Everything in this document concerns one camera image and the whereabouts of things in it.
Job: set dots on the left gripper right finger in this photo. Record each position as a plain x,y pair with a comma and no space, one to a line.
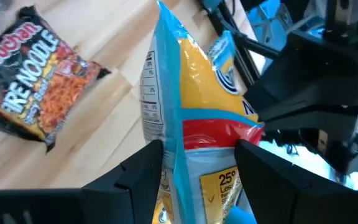
291,199

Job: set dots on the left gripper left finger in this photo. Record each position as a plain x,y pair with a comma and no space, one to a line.
73,208

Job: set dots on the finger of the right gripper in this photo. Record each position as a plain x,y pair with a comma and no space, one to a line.
322,124
315,81

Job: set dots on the blue yellow noodle packet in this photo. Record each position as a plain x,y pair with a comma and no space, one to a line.
204,93

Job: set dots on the black fire noodle packet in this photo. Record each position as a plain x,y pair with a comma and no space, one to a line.
42,81

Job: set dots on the black metal table frame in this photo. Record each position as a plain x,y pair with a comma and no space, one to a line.
219,15

